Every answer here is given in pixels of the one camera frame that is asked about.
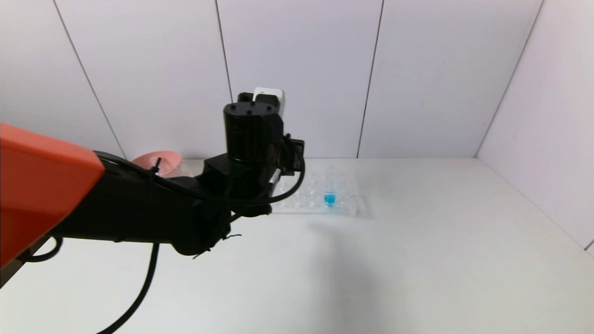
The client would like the blue pigment test tube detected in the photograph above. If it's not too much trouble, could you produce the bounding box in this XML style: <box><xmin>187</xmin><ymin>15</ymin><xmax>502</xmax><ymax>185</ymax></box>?
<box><xmin>323</xmin><ymin>169</ymin><xmax>338</xmax><ymax>208</ymax></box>

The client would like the clear acrylic test tube rack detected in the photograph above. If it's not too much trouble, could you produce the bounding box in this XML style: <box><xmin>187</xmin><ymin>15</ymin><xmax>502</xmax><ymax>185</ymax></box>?
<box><xmin>271</xmin><ymin>171</ymin><xmax>359</xmax><ymax>216</ymax></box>

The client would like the pink bowl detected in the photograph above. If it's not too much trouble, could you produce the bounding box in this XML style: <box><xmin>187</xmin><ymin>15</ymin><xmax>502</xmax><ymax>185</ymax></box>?
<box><xmin>131</xmin><ymin>150</ymin><xmax>182</xmax><ymax>178</ymax></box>

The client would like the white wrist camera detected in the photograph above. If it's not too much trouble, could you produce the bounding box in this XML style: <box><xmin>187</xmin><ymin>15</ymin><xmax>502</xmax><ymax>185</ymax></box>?
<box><xmin>252</xmin><ymin>87</ymin><xmax>285</xmax><ymax>113</ymax></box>

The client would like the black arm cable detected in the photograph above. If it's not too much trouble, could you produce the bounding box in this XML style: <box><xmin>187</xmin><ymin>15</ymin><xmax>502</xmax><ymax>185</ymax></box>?
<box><xmin>19</xmin><ymin>139</ymin><xmax>307</xmax><ymax>334</ymax></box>

